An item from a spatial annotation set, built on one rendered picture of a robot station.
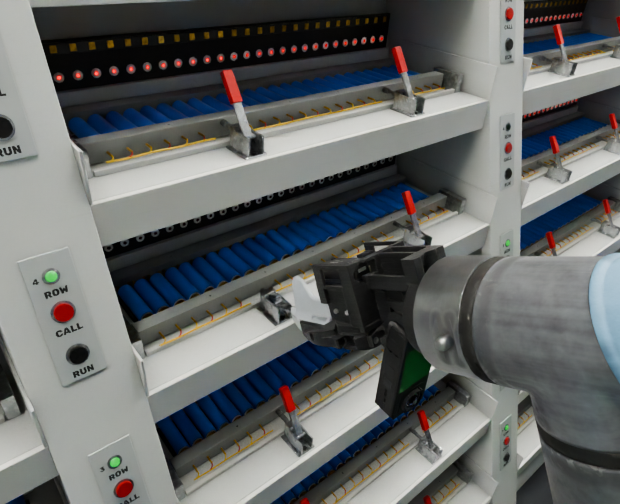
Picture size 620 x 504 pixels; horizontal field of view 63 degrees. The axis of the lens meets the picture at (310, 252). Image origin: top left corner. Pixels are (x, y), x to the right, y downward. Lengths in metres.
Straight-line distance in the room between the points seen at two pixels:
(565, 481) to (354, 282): 0.20
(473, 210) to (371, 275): 0.49
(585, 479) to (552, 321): 0.10
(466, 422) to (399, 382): 0.62
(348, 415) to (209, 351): 0.27
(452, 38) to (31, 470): 0.79
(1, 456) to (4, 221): 0.21
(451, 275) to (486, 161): 0.52
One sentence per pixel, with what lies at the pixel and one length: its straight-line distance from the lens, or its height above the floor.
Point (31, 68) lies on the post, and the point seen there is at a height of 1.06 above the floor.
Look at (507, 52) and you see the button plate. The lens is 0.88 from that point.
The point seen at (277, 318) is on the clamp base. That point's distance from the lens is 0.61.
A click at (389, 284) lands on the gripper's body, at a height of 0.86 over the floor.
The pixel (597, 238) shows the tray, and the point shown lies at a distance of 1.39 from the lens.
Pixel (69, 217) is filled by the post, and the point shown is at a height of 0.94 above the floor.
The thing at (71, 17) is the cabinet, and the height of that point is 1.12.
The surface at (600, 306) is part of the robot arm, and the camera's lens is 0.30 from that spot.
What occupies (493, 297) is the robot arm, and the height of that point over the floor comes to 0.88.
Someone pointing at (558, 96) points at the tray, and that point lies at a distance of 1.06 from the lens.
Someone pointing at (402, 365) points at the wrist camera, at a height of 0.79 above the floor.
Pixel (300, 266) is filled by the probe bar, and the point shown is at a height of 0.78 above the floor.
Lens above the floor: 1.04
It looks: 20 degrees down
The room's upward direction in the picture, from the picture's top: 8 degrees counter-clockwise
